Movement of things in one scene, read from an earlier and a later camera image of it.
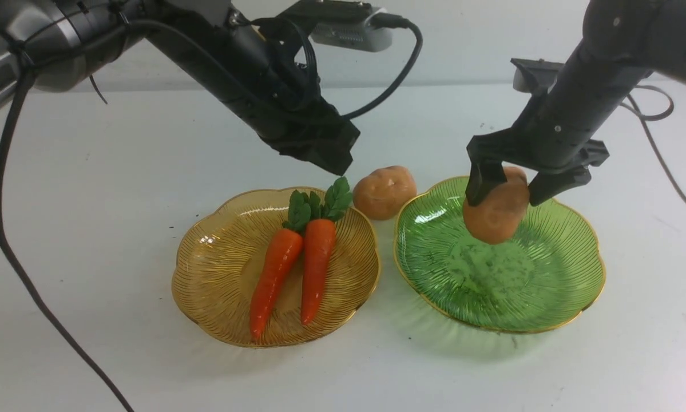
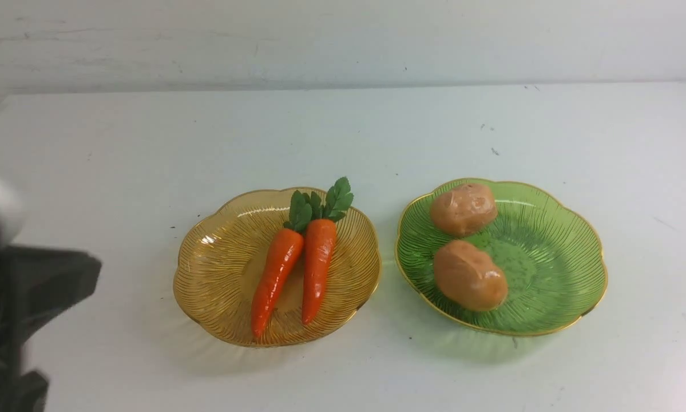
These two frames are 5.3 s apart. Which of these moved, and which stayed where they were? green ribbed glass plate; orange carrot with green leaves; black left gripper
Moved: black left gripper
Stayed: orange carrot with green leaves; green ribbed glass plate
